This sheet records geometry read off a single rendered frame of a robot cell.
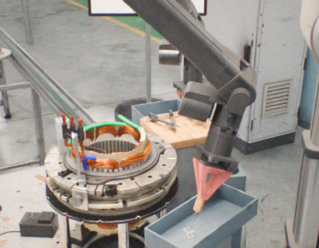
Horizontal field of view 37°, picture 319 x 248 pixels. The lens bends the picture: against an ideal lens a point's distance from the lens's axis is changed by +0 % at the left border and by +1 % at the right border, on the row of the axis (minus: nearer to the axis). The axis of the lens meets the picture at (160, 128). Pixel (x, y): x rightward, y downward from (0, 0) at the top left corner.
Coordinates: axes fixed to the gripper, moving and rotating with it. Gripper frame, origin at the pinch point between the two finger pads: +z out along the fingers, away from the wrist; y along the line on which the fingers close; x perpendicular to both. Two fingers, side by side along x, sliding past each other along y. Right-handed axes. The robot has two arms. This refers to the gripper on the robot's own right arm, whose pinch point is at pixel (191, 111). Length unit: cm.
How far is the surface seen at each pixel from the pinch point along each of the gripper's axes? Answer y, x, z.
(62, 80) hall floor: -44, -378, 112
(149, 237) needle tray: 34, 46, 4
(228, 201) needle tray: 10.5, 37.9, 6.5
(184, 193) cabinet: 8.0, 11.4, 20.4
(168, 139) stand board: 12.3, 9.5, 2.8
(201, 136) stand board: 2.9, 11.2, 2.8
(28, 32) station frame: 7, -246, 27
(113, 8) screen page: -5, -82, -17
